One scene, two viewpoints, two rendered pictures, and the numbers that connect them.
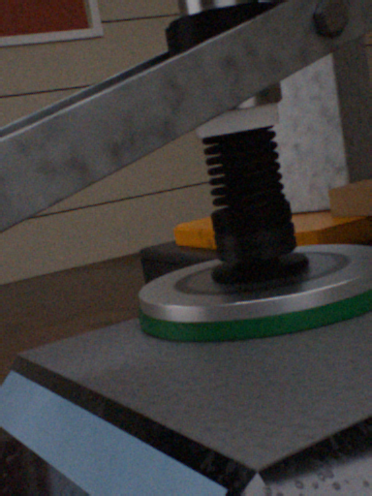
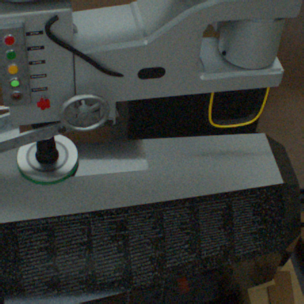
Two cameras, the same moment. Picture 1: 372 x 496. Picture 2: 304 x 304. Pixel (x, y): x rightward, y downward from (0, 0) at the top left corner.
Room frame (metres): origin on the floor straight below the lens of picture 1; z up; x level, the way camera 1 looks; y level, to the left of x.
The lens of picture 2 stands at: (-0.54, -0.79, 2.45)
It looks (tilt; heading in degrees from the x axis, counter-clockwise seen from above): 49 degrees down; 17
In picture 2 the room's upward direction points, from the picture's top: 5 degrees clockwise
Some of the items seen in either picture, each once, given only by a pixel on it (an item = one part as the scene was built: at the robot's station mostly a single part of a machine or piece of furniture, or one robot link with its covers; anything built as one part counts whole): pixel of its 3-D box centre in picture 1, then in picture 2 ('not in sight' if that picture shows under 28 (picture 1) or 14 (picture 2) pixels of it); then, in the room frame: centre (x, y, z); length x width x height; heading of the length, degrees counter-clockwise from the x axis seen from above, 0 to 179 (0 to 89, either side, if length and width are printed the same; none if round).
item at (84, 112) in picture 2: not in sight; (83, 104); (0.60, -0.22, 1.19); 0.15 x 0.10 x 0.15; 122
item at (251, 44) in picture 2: not in sight; (251, 27); (0.99, -0.61, 1.34); 0.19 x 0.19 x 0.20
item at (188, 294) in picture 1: (261, 278); (47, 156); (0.64, -0.06, 0.84); 0.21 x 0.21 x 0.01
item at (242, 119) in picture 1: (234, 109); not in sight; (0.64, -0.06, 0.98); 0.07 x 0.07 x 0.04
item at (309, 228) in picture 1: (325, 212); not in sight; (1.55, -0.29, 0.76); 0.49 x 0.49 x 0.05; 28
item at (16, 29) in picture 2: not in sight; (13, 65); (0.51, -0.06, 1.37); 0.08 x 0.03 x 0.28; 122
